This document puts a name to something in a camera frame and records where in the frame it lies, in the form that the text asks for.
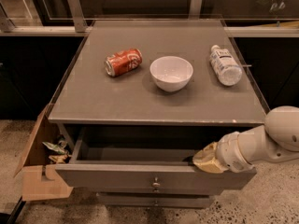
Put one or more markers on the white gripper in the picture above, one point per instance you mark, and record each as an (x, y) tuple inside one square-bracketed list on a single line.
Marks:
[(230, 152)]

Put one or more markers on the grey top drawer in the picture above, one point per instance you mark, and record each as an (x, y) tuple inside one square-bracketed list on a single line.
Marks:
[(147, 160)]

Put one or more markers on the grey drawer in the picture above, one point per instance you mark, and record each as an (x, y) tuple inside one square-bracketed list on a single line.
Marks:
[(147, 160), (157, 200)]

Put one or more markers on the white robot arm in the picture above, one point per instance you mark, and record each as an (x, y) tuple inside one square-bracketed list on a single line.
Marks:
[(276, 141)]

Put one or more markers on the grey drawer cabinet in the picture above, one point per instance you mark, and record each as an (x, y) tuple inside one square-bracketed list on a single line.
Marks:
[(139, 101)]

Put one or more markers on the grey bottom drawer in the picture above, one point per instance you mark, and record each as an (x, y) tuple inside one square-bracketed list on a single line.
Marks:
[(157, 200)]

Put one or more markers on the clear plastic water bottle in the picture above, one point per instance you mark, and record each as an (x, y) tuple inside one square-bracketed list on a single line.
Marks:
[(227, 70)]

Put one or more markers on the white bowl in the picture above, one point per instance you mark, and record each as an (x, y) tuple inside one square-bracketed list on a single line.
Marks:
[(171, 73)]

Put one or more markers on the red soda can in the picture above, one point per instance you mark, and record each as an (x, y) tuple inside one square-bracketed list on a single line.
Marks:
[(122, 62)]

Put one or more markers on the crumpled green wrapper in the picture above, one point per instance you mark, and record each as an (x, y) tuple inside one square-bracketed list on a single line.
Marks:
[(59, 148)]

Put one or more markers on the crumpled tan paper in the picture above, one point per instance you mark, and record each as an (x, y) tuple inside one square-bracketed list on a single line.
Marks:
[(60, 159)]

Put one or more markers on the cardboard box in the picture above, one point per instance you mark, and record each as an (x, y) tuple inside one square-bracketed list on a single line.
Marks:
[(40, 181)]

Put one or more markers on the right metal bracket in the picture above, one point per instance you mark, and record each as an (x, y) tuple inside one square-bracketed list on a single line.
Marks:
[(195, 8)]

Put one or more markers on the metal bracket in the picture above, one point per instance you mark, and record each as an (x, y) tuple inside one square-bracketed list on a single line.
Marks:
[(195, 8), (77, 16)]

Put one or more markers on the left metal bracket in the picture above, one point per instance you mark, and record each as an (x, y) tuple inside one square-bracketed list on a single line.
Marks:
[(77, 16)]

